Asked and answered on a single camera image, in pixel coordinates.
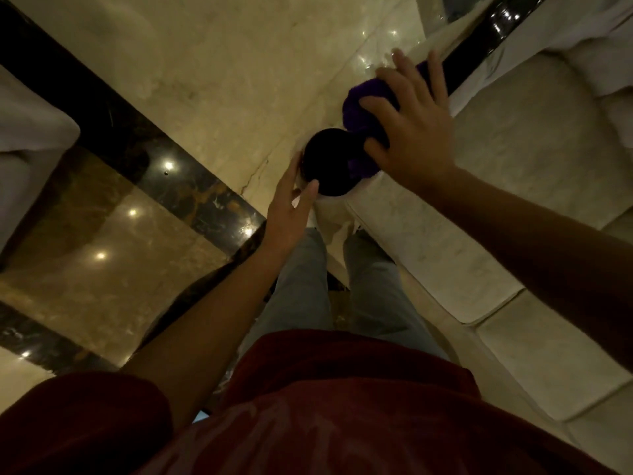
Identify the person's right hand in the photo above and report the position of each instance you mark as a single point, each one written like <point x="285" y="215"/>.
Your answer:
<point x="420" y="138"/>

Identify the person's left hand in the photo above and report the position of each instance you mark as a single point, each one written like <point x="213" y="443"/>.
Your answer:
<point x="284" y="220"/>

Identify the person's right middle finger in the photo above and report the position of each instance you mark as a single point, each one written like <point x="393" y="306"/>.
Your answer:
<point x="393" y="85"/>

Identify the person's right thumb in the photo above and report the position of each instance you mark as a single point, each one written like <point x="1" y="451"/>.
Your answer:
<point x="378" y="150"/>

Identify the person's right little finger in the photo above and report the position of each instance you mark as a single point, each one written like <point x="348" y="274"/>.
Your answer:
<point x="438" y="76"/>

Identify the person's left thumb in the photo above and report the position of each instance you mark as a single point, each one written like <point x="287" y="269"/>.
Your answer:
<point x="307" y="196"/>

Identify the purple cleaning cloth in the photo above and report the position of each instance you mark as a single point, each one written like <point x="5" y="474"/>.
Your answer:
<point x="366" y="101"/>

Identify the black round ornament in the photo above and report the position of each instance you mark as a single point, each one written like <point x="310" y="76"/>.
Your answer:
<point x="331" y="160"/>

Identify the person's right forearm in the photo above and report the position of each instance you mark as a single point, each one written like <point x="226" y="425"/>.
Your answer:
<point x="539" y="257"/>

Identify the person's left forearm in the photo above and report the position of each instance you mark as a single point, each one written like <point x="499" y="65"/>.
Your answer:
<point x="207" y="336"/>

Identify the grey jeans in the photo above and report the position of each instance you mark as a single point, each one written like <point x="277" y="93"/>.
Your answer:
<point x="301" y="286"/>

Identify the cream upholstered sofa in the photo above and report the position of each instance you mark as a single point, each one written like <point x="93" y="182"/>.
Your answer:
<point x="524" y="158"/>

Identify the white draped cloth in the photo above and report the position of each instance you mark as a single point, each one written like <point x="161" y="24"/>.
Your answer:
<point x="559" y="29"/>

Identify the dark red shirt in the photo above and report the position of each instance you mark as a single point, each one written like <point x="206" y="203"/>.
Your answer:
<point x="316" y="415"/>

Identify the white fabric chair cover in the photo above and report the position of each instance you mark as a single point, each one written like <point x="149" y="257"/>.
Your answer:
<point x="29" y="153"/>

